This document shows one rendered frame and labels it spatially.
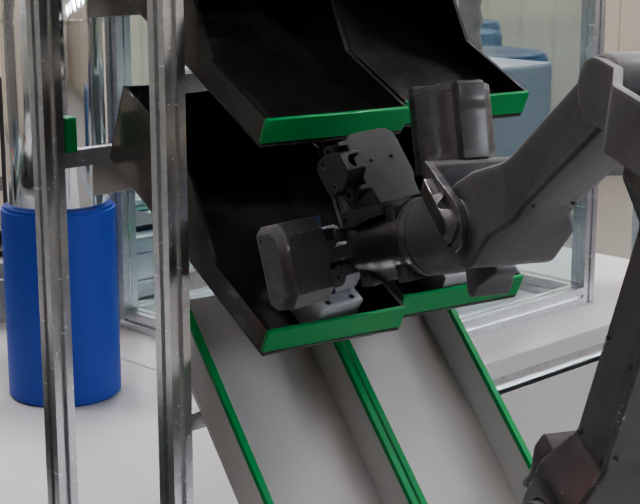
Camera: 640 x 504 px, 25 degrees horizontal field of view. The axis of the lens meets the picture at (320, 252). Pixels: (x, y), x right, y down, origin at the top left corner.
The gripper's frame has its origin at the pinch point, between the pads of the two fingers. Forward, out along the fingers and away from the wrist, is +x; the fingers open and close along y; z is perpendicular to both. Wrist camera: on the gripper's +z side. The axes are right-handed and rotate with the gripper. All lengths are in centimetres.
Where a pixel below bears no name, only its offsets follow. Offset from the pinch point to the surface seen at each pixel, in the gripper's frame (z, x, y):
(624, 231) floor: -49, 384, -491
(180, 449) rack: -13.7, 13.9, 8.4
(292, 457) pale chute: -16.7, 10.2, 0.2
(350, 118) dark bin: 9.6, -4.3, -1.3
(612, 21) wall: 63, 466, -616
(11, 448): -19, 82, -8
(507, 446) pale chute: -21.4, 5.9, -20.3
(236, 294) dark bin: -1.8, 4.4, 6.3
